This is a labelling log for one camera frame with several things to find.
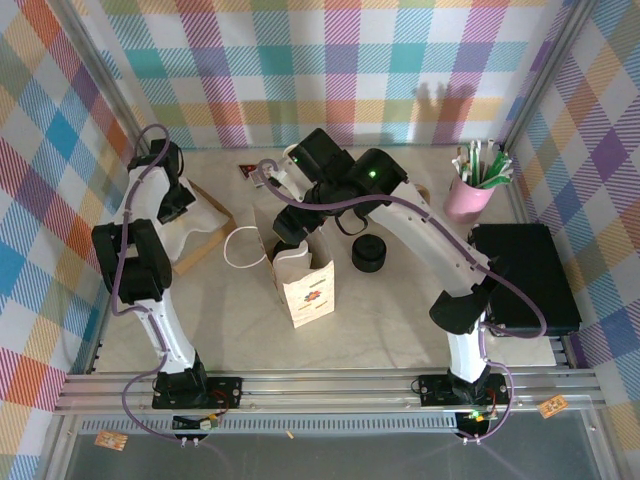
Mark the white flower-print paper bag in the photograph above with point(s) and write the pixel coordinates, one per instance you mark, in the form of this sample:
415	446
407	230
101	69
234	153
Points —
310	295

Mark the stack of black lids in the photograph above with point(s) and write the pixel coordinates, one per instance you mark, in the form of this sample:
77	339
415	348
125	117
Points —
369	252

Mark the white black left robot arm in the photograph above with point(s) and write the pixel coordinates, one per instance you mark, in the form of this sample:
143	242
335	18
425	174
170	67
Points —
165	335

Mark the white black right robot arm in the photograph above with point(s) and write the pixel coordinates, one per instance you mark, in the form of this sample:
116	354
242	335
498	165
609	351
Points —
425	235

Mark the napkins in cardboard tray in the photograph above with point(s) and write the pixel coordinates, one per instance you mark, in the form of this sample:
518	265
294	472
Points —
210	235

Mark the colourful printed packet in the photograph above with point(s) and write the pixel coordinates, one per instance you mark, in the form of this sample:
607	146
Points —
257	177

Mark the red triangular packet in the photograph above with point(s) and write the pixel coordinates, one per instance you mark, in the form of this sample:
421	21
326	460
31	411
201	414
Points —
245	170

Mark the brown cardboard cup carrier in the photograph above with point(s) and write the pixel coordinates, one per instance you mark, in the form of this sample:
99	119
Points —
422	191

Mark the white paper straw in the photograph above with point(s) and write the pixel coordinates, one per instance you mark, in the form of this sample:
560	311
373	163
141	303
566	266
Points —
459	167
484	157
472	160

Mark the pink cup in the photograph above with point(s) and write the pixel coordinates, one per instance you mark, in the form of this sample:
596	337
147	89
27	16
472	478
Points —
467	202

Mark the small connector board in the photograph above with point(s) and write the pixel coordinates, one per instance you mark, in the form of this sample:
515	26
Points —
200	424
475	417

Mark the black case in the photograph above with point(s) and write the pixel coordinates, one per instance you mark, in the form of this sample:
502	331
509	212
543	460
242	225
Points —
525	270

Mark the orange tag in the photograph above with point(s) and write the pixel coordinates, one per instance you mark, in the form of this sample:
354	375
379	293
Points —
111	440
552	406

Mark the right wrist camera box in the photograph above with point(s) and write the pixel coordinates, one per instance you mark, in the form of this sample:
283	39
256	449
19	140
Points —
285	182

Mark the aluminium corner post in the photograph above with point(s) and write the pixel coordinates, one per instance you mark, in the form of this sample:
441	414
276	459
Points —
545	75
110	85

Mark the aluminium rail frame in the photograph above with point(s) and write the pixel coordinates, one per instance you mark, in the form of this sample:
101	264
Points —
325	395

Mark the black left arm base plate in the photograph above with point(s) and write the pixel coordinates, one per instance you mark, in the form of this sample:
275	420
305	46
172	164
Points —
230	392

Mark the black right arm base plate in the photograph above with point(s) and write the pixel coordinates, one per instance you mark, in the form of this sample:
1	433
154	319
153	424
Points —
432	390

